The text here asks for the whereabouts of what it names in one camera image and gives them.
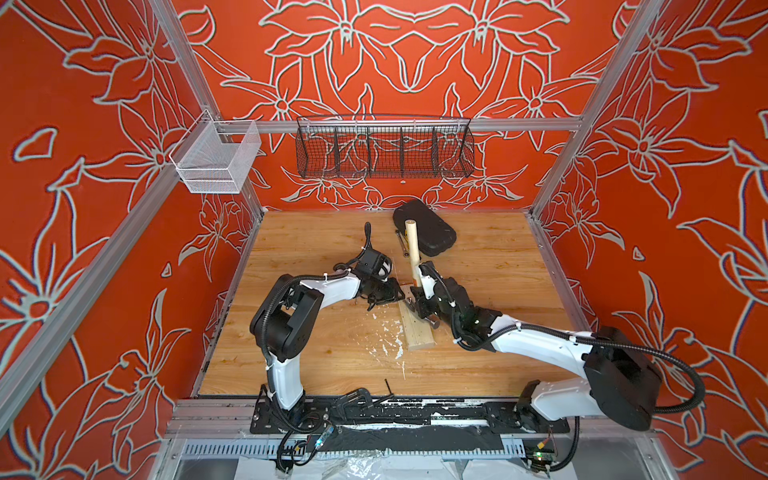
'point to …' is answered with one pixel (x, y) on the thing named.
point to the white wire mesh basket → (215, 157)
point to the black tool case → (435, 234)
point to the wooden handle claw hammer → (413, 240)
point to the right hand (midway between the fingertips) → (414, 281)
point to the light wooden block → (417, 331)
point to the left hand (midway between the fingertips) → (403, 295)
